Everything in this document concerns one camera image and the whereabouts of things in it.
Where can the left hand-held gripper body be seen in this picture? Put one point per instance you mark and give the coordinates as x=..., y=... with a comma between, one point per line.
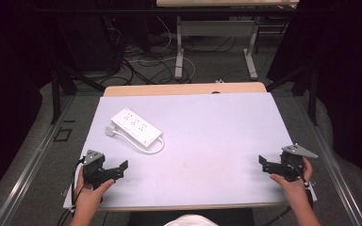
x=93, y=168

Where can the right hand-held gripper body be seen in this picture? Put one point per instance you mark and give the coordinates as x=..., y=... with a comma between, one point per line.
x=292, y=164

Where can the person's right hand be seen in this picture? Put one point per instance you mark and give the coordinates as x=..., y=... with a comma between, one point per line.
x=295, y=191

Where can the person's left hand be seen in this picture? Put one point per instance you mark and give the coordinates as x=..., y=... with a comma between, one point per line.
x=89, y=197

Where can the white power plug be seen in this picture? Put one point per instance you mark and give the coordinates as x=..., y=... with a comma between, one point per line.
x=110, y=130

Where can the white power strip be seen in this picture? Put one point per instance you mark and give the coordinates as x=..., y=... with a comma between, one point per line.
x=136, y=127

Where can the white table mat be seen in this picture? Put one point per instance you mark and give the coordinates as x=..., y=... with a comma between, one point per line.
x=201, y=141

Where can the black metal stand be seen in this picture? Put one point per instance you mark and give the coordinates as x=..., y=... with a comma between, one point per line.
x=309, y=88
x=59, y=88

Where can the person's white clothing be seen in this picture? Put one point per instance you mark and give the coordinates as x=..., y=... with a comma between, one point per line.
x=191, y=220

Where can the wooden table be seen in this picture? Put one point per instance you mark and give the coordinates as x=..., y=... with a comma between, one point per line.
x=182, y=89

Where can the aluminium floor rail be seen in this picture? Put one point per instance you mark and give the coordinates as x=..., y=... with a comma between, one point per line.
x=28, y=169
x=330, y=163

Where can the white metal desk frame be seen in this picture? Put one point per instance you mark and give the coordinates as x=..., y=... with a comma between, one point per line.
x=217, y=29

